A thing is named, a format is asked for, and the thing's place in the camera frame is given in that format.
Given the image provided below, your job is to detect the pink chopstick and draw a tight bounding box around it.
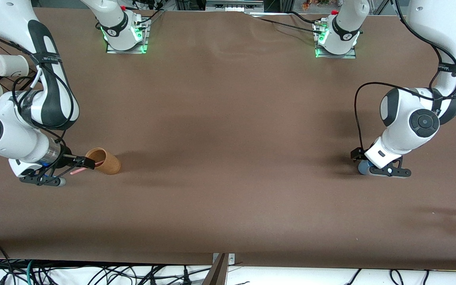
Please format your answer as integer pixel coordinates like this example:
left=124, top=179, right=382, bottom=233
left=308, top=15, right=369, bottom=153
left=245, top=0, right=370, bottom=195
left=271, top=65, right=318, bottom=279
left=70, top=160, right=104, bottom=175

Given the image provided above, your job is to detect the brown cup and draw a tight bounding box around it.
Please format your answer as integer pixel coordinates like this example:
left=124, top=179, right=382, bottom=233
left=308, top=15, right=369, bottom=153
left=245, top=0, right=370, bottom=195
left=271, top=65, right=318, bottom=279
left=85, top=147, right=122, bottom=175

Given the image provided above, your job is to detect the black cup rack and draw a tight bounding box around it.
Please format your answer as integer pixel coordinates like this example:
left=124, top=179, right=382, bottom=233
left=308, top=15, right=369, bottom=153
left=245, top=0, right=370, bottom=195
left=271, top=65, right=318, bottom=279
left=0, top=36, right=39, bottom=107

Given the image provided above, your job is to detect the white cup with face print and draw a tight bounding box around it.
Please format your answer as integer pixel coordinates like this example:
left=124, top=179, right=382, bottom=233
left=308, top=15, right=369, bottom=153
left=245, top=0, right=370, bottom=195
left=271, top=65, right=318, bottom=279
left=0, top=54, right=29, bottom=78

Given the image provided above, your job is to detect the brown table cover sheet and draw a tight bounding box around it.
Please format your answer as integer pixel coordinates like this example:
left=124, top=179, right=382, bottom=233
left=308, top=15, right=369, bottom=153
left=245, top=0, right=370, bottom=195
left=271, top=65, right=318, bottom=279
left=0, top=6, right=456, bottom=272

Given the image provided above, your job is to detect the colourful background item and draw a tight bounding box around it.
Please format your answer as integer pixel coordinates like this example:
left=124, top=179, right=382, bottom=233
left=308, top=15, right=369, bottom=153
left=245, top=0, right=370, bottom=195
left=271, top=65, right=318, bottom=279
left=301, top=0, right=331, bottom=10

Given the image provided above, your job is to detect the grey metal device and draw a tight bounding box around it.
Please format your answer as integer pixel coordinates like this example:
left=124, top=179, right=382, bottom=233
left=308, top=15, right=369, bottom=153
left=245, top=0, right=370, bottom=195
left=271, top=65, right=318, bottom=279
left=205, top=0, right=264, bottom=12

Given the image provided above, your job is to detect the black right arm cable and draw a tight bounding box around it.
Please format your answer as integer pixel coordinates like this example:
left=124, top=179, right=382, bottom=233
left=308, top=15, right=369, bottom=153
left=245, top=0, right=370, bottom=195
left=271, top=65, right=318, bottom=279
left=12, top=59, right=74, bottom=153

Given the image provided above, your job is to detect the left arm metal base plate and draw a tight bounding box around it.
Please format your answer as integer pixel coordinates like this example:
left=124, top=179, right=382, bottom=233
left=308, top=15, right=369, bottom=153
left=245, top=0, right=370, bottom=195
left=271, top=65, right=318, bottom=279
left=314, top=20, right=357, bottom=59

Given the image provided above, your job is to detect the teal floor cable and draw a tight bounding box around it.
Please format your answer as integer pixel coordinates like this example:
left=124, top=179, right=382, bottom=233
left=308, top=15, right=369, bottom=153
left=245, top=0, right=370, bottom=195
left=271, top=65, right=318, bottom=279
left=25, top=259, right=35, bottom=285

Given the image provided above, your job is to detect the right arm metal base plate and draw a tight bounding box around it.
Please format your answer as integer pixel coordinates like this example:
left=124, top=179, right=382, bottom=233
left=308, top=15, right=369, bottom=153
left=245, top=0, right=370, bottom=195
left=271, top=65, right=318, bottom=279
left=105, top=16, right=150, bottom=55

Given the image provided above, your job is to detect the long black table cable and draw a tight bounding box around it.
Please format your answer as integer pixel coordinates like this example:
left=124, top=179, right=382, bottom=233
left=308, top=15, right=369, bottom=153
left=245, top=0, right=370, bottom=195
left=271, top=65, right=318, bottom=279
left=248, top=14, right=325, bottom=35

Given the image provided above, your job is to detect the short black table cable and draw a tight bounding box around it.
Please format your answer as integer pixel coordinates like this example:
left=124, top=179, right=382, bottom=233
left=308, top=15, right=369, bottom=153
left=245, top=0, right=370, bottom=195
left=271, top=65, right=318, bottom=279
left=289, top=11, right=319, bottom=25

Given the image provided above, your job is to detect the black right base cable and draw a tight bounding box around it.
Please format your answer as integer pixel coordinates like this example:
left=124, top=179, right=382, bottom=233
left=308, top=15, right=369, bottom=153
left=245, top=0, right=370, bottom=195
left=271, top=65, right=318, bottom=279
left=135, top=9, right=166, bottom=26

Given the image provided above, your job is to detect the small metal table bracket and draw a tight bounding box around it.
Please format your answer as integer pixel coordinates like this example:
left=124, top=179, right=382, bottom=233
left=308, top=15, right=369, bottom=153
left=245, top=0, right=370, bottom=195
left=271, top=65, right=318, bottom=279
left=212, top=253, right=236, bottom=266

